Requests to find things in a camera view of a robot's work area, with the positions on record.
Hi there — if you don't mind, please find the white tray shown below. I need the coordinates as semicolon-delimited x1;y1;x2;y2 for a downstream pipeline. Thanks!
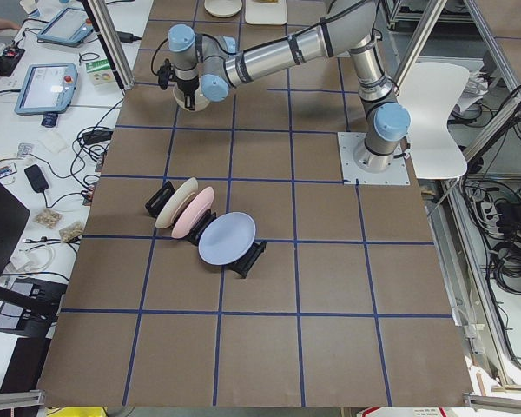
245;0;287;25

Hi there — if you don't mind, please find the cream plate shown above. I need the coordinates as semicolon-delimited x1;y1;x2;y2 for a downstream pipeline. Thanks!
155;177;198;229

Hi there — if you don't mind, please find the white green box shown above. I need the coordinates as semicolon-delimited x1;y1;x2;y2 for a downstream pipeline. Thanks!
85;59;115;85

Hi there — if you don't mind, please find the black power adapter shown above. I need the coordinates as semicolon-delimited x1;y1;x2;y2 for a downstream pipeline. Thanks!
82;129;113;146

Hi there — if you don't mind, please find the teach pendant tablet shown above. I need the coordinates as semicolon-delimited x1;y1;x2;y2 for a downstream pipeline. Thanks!
36;7;94;47
15;63;78;116

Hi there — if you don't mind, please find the black plate rack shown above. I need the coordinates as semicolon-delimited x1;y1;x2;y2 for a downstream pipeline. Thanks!
145;182;267;279

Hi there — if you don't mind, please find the white chair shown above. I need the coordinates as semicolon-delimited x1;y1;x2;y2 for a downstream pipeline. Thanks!
398;62;469;180

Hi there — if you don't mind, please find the cream bowl at top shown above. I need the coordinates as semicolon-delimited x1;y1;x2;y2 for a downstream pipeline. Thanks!
204;0;243;18

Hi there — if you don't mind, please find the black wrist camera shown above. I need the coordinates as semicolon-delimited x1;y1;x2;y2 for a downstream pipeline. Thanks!
157;59;175;90

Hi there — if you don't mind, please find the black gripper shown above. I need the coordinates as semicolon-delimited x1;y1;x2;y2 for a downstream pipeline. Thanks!
175;76;199;109

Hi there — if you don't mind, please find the dark blue round tin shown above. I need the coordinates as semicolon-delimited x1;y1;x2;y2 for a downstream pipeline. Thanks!
41;112;59;129

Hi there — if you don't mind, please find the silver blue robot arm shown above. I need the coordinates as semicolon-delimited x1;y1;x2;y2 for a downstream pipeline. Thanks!
157;1;411;173

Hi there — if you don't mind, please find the black smartphone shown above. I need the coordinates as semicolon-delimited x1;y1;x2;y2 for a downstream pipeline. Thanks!
24;164;49;194

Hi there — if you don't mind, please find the beige ceramic bowl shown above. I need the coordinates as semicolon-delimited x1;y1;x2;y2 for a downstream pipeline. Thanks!
173;85;210;112

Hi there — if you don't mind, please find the lavender blue plate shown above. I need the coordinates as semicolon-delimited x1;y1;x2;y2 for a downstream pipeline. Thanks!
198;212;256;266

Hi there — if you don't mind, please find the far teach pendant tablet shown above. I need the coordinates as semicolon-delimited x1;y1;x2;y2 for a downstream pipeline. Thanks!
36;7;94;47

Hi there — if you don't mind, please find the aluminium frame post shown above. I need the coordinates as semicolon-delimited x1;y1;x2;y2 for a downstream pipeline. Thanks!
82;0;135;91

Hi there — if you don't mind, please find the near teach pendant tablet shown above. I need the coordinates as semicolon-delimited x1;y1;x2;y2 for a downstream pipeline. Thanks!
15;63;78;116

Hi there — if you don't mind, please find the bag of nuts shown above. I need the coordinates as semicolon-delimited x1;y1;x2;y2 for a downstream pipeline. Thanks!
34;208;63;229
58;221;84;243

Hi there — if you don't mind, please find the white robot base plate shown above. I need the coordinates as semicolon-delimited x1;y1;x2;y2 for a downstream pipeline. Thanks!
337;132;410;186

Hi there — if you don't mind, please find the pink plate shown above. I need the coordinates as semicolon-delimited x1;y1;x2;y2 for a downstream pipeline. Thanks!
171;186;214;239

